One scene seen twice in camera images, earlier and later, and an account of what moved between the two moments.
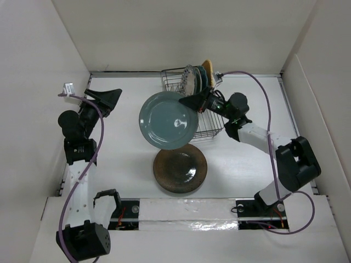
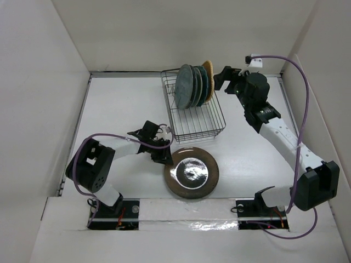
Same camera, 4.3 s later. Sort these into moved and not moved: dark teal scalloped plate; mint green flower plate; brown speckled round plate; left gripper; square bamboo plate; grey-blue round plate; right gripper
Moved: grey-blue round plate; right gripper; brown speckled round plate; left gripper
Not moved: square bamboo plate; mint green flower plate; dark teal scalloped plate
